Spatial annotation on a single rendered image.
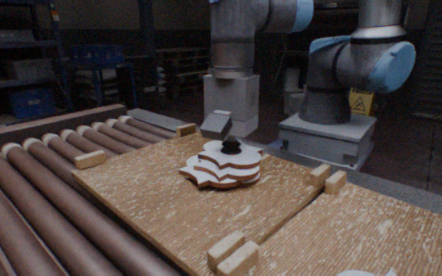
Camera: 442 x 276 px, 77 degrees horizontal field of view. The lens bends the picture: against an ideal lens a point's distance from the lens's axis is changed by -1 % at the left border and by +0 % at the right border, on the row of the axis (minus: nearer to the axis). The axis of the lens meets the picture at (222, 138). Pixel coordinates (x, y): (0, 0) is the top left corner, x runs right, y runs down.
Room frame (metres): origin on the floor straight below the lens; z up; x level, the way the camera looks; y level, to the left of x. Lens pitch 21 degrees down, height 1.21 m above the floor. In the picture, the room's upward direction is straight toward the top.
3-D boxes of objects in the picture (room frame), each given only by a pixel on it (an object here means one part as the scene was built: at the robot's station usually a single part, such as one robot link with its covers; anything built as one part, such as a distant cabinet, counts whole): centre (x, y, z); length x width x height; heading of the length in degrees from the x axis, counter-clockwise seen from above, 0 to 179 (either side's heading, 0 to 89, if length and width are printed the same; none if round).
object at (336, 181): (0.45, -0.21, 0.95); 0.06 x 0.02 x 0.03; 136
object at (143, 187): (0.51, 0.05, 0.93); 0.41 x 0.35 x 0.02; 48
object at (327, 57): (0.81, -0.31, 1.13); 0.13 x 0.12 x 0.14; 28
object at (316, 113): (0.82, -0.30, 1.01); 0.15 x 0.15 x 0.10
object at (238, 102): (0.50, 0.00, 1.09); 0.12 x 0.09 x 0.16; 152
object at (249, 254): (0.25, -0.02, 0.95); 0.06 x 0.02 x 0.03; 136
